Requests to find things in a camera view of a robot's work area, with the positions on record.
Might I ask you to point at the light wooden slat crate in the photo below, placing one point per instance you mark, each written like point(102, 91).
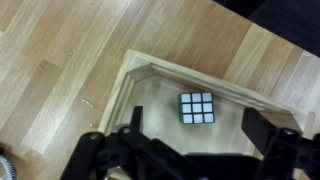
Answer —
point(200, 78)

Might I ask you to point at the small Rubik's cube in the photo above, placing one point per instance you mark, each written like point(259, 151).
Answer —
point(196, 108)

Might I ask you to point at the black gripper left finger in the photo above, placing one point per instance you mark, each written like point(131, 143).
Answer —
point(136, 120)

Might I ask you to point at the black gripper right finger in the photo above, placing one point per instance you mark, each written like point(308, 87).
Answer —
point(260, 128)

